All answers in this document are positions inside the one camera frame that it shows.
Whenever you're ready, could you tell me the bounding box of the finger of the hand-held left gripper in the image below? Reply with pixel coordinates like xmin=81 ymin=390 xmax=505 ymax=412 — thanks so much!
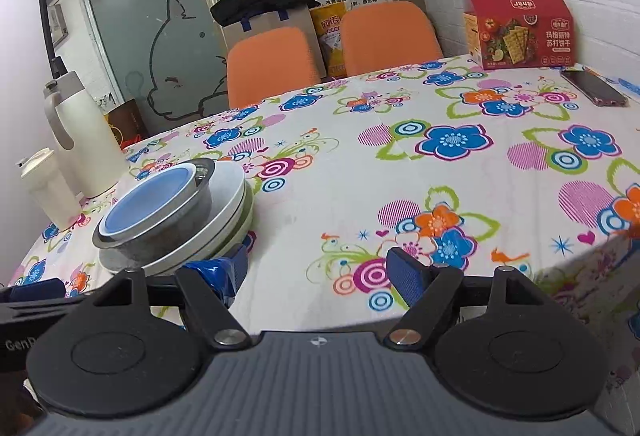
xmin=0 ymin=279 xmax=87 ymax=313

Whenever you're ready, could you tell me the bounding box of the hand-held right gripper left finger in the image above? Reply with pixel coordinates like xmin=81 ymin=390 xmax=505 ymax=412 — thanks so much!
xmin=91 ymin=243 xmax=252 ymax=351

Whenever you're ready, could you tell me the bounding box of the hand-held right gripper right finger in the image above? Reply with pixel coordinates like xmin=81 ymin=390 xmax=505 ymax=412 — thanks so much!
xmin=384 ymin=246 xmax=537 ymax=348

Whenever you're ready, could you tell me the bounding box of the green plate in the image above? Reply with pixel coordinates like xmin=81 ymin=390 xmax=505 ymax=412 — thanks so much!
xmin=150 ymin=193 xmax=255 ymax=277

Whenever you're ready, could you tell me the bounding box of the floral rim white plate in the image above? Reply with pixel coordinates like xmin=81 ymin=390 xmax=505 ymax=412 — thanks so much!
xmin=142 ymin=183 xmax=251 ymax=275

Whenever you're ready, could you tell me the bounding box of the large white plate brown print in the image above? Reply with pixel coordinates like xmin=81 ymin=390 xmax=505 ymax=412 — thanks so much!
xmin=99 ymin=160 xmax=247 ymax=273

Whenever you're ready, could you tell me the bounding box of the stainless steel bowl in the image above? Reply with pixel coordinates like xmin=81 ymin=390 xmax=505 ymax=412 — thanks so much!
xmin=92 ymin=159 xmax=217 ymax=263

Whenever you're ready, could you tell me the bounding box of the white bowl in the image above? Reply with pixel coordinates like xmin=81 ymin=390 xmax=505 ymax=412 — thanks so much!
xmin=97 ymin=164 xmax=202 ymax=243

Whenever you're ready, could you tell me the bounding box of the blue plastic bowl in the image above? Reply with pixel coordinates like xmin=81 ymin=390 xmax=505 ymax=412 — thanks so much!
xmin=99 ymin=166 xmax=198 ymax=235

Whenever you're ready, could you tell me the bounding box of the small cream bottle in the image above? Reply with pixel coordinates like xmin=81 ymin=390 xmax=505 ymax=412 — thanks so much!
xmin=19 ymin=149 xmax=84 ymax=230

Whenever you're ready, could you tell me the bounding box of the floral tablecloth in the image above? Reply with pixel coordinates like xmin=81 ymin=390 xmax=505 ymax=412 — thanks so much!
xmin=9 ymin=53 xmax=640 ymax=419

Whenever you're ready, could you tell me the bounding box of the cream thermos jug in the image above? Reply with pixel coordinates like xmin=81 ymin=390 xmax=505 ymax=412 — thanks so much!
xmin=42 ymin=70 xmax=126 ymax=199

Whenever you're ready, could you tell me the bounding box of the dark brown gift bag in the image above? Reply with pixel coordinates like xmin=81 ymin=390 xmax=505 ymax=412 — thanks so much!
xmin=103 ymin=98 xmax=150 ymax=150

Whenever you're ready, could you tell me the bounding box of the orange chair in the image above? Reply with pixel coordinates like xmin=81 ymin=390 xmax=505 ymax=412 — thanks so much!
xmin=341 ymin=0 xmax=444 ymax=77
xmin=227 ymin=26 xmax=321 ymax=109

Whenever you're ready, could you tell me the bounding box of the yellow snack packet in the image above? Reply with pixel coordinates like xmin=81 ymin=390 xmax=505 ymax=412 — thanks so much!
xmin=309 ymin=4 xmax=351 ymax=79

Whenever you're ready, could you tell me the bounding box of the black framed whiteboard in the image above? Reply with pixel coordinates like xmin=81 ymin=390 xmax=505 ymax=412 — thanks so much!
xmin=0 ymin=0 xmax=57 ymax=169

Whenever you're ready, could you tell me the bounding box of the black cloth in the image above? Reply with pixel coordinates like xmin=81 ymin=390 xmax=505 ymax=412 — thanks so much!
xmin=209 ymin=0 xmax=321 ymax=27

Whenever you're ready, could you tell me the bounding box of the glass panel with cat drawing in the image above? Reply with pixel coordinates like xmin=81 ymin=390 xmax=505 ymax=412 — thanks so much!
xmin=81 ymin=0 xmax=237 ymax=137

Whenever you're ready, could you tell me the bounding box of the smartphone in pink case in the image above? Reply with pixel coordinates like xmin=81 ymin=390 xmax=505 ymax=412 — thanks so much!
xmin=559 ymin=66 xmax=630 ymax=108

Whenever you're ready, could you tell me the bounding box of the red cracker box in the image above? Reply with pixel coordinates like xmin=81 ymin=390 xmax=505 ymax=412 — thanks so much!
xmin=462 ymin=0 xmax=577 ymax=71

